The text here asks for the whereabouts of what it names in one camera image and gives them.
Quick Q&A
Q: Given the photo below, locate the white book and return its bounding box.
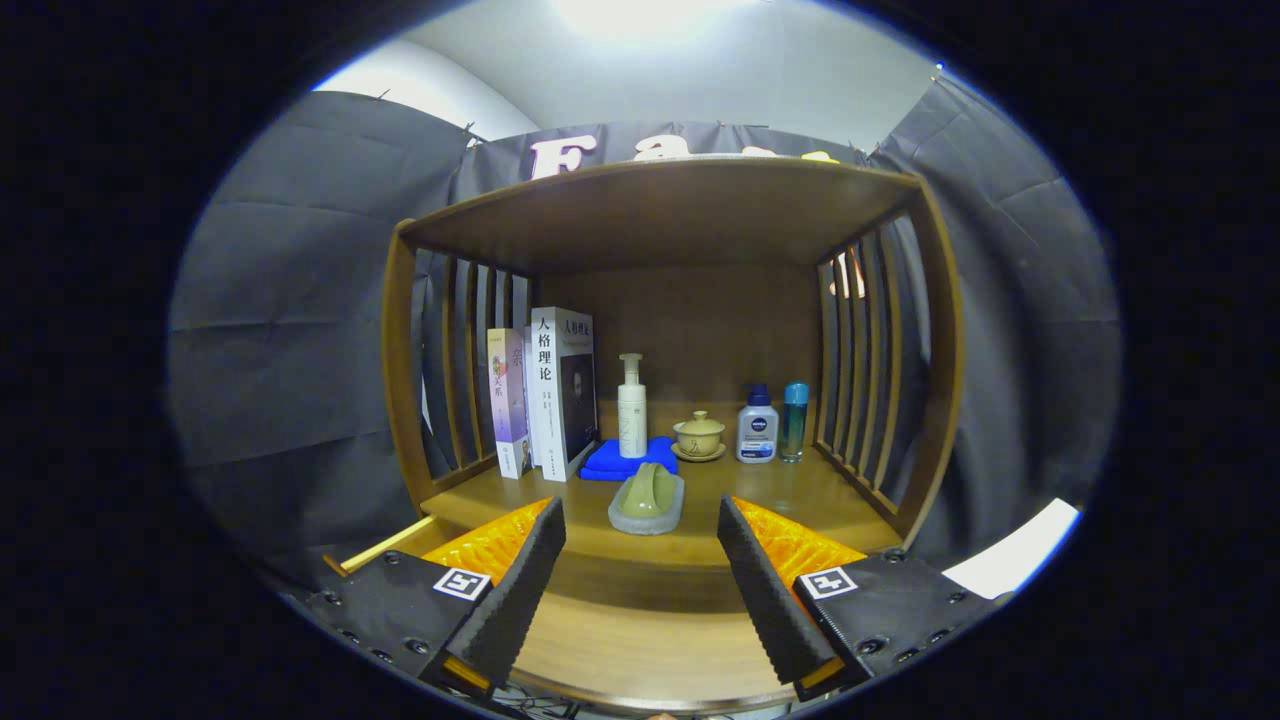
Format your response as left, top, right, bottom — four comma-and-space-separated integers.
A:
528, 306, 599, 483

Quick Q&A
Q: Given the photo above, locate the white blue pump bottle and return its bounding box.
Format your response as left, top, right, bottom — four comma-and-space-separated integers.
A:
736, 384, 779, 464

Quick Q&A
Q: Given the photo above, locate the brown wooden drawer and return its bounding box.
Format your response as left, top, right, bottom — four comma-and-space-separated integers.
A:
322, 515, 851, 713

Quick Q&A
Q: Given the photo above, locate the ceiling light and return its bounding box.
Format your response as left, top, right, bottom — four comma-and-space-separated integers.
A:
555, 0, 761, 36

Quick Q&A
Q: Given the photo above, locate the blue folded cloth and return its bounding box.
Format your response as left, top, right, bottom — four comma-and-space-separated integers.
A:
580, 436, 679, 482

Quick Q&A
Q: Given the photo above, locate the green piece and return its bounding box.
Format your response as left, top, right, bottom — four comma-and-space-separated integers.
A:
608, 462, 686, 536

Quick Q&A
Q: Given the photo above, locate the wooden countertop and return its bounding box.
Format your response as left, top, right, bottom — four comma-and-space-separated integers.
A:
420, 440, 901, 571

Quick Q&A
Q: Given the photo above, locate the purple book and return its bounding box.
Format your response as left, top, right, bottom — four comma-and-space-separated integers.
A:
487, 328, 533, 480

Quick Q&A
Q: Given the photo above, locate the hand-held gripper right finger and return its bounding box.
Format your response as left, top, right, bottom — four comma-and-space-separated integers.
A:
717, 494, 1009, 701

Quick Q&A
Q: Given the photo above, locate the yellow lidded teacup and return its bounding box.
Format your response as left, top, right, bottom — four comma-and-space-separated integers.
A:
671, 410, 727, 463

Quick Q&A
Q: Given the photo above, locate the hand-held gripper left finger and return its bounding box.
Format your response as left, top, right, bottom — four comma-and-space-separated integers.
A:
305, 497, 567, 701

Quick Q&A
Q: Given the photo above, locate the white table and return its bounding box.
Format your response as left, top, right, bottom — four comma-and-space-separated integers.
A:
940, 498, 1083, 601

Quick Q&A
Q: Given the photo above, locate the teal bottle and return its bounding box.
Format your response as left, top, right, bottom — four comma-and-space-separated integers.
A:
780, 382, 810, 463

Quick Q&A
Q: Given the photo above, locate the brown wooden cabinet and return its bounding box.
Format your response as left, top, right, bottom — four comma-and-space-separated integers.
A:
380, 155, 966, 551

